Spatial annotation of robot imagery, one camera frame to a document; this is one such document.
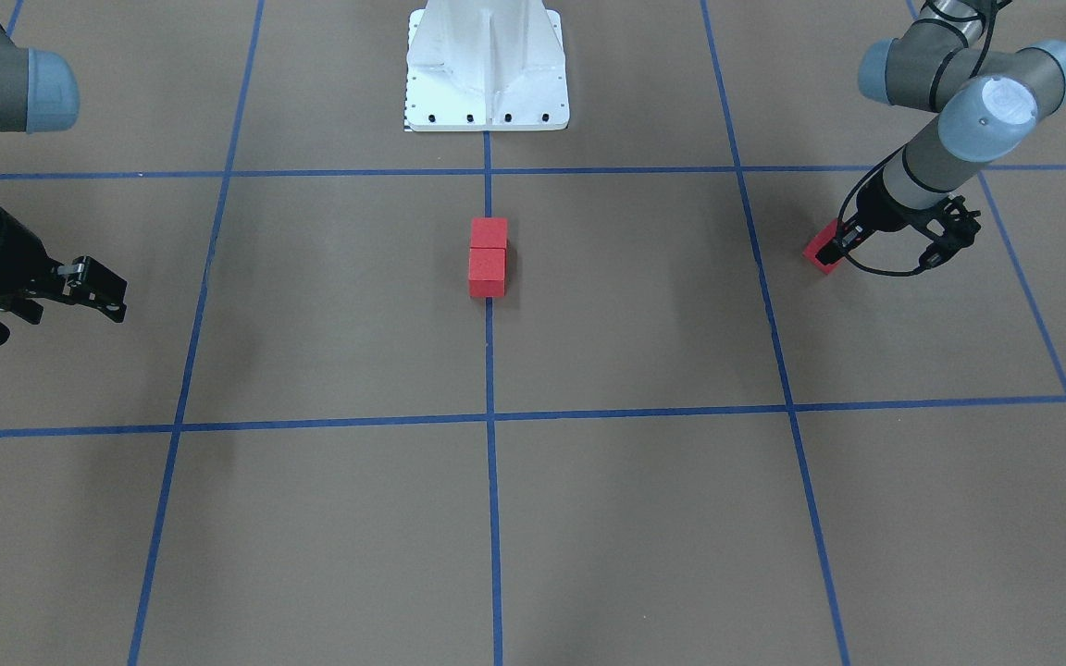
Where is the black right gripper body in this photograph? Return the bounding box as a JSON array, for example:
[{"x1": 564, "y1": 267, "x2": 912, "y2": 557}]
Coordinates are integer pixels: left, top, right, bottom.
[{"x1": 0, "y1": 208, "x2": 56, "y2": 325}]

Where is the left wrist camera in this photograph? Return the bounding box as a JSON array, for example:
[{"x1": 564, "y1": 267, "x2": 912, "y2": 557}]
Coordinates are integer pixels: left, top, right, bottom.
[{"x1": 912, "y1": 195, "x2": 982, "y2": 271}]

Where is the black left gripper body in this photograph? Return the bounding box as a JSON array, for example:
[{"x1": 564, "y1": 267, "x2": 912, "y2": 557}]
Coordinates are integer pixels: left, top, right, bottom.
[{"x1": 843, "y1": 180, "x2": 931, "y2": 251}]

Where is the red block start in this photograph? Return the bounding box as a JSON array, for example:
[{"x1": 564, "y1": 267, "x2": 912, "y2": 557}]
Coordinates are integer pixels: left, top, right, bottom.
[{"x1": 468, "y1": 246, "x2": 508, "y2": 299}]

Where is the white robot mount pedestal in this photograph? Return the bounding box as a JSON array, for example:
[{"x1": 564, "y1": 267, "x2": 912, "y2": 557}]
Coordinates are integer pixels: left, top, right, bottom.
[{"x1": 403, "y1": 1, "x2": 571, "y2": 132}]

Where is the red block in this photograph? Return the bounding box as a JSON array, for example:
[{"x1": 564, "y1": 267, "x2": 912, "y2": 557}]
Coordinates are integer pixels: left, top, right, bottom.
[
  {"x1": 469, "y1": 216, "x2": 508, "y2": 250},
  {"x1": 802, "y1": 218, "x2": 845, "y2": 275}
]

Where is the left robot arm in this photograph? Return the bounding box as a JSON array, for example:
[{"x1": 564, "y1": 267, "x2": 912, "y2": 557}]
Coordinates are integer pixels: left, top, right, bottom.
[{"x1": 803, "y1": 1, "x2": 1066, "y2": 277}]

